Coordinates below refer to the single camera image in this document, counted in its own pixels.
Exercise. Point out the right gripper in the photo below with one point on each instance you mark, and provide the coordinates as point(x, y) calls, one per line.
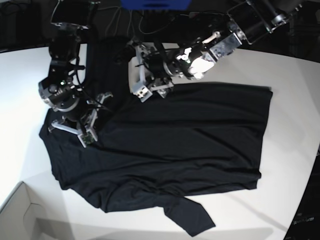
point(81, 118)

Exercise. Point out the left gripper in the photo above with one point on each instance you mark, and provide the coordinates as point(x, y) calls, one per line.
point(151, 66)

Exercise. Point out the black t-shirt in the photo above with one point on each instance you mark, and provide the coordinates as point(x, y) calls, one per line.
point(203, 138)

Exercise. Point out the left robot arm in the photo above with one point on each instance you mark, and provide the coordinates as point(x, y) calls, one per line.
point(204, 44)

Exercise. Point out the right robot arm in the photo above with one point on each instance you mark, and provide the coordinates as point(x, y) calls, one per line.
point(62, 89)

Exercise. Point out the blue plastic bin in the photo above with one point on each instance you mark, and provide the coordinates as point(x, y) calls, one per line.
point(155, 4)

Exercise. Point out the white cardboard box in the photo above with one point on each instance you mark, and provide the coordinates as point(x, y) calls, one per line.
point(17, 217)

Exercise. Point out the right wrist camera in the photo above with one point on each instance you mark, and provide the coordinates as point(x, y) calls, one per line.
point(87, 138)

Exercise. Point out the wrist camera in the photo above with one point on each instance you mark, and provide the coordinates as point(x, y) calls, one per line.
point(142, 92)
point(87, 138)

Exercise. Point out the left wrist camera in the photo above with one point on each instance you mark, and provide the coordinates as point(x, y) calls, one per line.
point(142, 92)

